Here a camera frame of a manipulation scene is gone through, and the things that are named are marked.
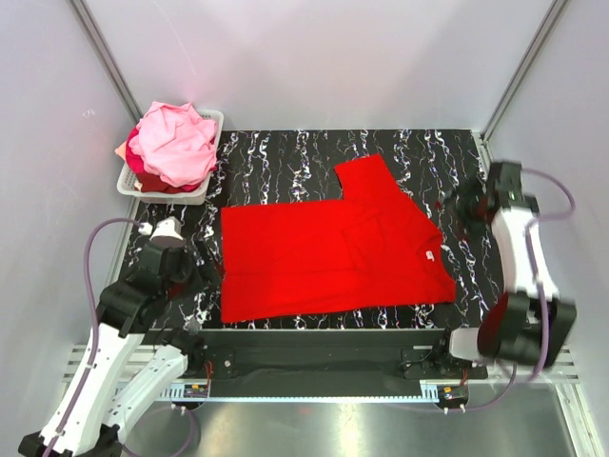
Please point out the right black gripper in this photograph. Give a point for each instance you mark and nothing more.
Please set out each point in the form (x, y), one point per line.
(464, 232)

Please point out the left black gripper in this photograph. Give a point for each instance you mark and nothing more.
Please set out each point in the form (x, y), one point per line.
(208, 259)

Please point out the red t-shirt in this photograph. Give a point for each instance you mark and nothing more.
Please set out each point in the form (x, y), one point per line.
(373, 247)

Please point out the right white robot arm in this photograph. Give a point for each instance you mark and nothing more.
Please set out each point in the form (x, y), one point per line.
(530, 322)

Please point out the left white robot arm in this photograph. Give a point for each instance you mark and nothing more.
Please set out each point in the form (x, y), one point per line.
(95, 418)

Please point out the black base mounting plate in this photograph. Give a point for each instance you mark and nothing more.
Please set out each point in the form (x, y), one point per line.
(267, 364)

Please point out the white plastic laundry basket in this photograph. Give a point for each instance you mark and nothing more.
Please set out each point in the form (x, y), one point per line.
(127, 178)

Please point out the pink t-shirt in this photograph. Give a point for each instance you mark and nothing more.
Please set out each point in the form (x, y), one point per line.
(176, 143)

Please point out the peach garment in basket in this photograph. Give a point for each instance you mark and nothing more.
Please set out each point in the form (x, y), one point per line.
(121, 151)

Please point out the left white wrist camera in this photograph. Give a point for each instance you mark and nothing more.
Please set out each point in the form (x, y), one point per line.
(165, 234)

